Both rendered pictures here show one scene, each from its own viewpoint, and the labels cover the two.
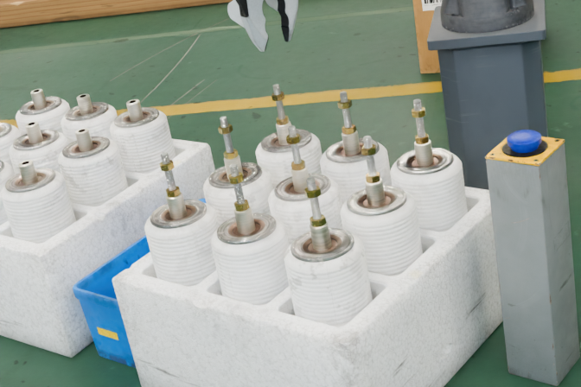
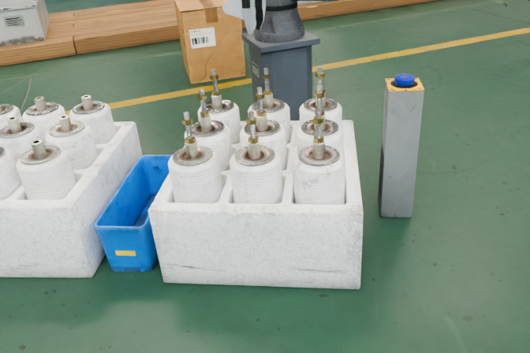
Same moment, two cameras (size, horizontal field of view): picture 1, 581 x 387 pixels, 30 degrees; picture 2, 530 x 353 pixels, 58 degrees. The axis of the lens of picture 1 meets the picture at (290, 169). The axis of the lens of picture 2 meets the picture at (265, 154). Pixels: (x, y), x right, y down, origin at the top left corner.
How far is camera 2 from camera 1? 75 cm
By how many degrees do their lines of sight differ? 30
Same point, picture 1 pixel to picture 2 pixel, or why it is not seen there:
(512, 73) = (301, 64)
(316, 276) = (330, 174)
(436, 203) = not seen: hidden behind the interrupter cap
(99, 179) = (84, 149)
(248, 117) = not seen: hidden behind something
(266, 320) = (293, 210)
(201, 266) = (216, 188)
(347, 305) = (341, 190)
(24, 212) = (45, 178)
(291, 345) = (314, 224)
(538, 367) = (401, 209)
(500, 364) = (371, 213)
